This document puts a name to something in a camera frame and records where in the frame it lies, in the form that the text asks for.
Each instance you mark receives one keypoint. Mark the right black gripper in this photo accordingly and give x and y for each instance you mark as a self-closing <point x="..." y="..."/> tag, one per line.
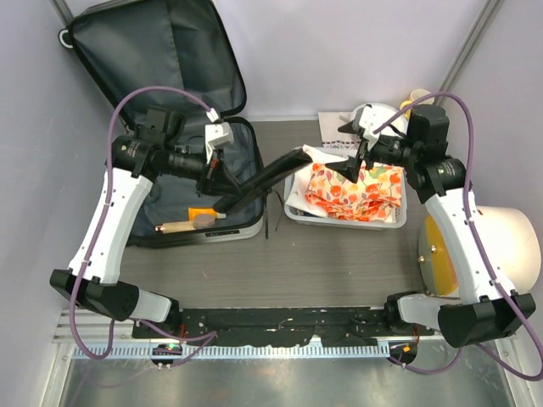
<point x="350" y="167"/>

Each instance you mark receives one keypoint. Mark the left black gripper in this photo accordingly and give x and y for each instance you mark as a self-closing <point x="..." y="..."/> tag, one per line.
<point x="218" y="180"/>

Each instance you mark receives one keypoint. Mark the orange cosmetic tube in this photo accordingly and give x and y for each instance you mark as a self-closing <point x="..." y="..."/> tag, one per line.
<point x="194" y="212"/>

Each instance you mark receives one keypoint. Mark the brown round compact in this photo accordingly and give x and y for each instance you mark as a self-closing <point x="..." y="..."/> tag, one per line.
<point x="202" y="221"/>

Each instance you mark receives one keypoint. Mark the orange floral cloth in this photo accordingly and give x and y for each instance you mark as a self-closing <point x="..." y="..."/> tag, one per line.
<point x="378" y="193"/>

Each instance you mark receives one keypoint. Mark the white plastic mesh basket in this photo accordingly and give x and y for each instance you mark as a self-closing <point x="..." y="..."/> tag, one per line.
<point x="303" y="218"/>

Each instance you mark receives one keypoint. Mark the beige cylindrical bottle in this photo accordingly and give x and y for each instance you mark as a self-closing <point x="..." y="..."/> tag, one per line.
<point x="175" y="227"/>

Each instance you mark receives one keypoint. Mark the black white space suitcase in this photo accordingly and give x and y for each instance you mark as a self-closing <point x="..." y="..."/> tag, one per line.
<point x="174" y="55"/>

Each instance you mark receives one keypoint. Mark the white cylindrical bin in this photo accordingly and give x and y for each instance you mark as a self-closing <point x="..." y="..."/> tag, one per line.
<point x="509" y="240"/>

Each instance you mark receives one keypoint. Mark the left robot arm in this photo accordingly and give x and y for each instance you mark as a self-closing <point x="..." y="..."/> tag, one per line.
<point x="133" y="164"/>

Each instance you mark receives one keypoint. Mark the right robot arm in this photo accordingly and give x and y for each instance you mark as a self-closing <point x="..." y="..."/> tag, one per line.
<point x="443" y="186"/>

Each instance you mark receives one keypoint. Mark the patterned cloth napkin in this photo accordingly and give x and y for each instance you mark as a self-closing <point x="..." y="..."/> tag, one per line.
<point x="329" y="123"/>

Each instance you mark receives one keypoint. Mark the white round plate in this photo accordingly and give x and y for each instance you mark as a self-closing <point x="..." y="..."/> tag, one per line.
<point x="381" y="112"/>

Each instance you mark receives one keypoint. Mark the yellow mug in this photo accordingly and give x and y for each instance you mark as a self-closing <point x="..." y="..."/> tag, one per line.
<point x="413" y="96"/>

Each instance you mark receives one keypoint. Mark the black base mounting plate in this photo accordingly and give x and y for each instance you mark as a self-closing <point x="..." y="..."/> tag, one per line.
<point x="287" y="327"/>

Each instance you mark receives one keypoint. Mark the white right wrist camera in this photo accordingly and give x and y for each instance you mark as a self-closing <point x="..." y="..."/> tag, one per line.
<point x="360" y="117"/>

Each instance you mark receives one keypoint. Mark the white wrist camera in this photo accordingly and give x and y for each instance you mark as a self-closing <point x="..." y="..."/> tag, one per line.
<point x="360" y="117"/>
<point x="215" y="136"/>

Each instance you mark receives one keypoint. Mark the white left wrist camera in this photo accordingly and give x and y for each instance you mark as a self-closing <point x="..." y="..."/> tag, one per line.
<point x="215" y="136"/>

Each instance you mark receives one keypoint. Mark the white slotted cable duct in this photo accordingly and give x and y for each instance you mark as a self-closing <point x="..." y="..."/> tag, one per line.
<point x="313" y="350"/>

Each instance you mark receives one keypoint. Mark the aluminium rail frame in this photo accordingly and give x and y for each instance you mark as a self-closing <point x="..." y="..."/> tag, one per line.
<point x="461" y="325"/>

